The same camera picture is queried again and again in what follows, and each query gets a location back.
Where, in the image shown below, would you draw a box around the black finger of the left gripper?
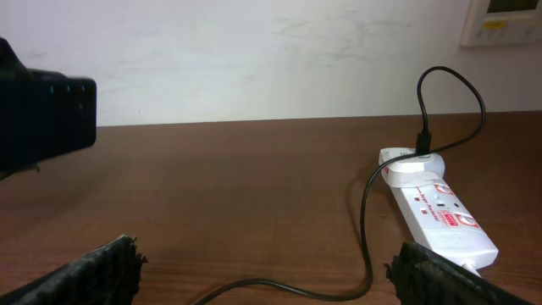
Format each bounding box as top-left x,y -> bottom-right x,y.
0,38 -> 31,80

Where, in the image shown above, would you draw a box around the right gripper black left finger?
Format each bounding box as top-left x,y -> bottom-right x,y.
1,235 -> 147,305

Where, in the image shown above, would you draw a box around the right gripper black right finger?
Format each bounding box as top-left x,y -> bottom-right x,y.
385,242 -> 529,305

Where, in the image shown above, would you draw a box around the blue Samsung Galaxy smartphone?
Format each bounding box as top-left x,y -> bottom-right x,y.
1,73 -> 97,179

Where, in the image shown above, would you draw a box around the black USB charging cable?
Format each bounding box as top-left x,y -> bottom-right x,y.
194,65 -> 486,305

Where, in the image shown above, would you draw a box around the white USB charger adapter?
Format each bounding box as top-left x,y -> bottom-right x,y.
382,154 -> 445,188

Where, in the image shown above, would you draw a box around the white power strip red switches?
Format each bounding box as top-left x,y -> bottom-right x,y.
386,176 -> 499,273

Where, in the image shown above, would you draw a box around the white wall thermostat panel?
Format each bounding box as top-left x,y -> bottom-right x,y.
460,0 -> 541,47

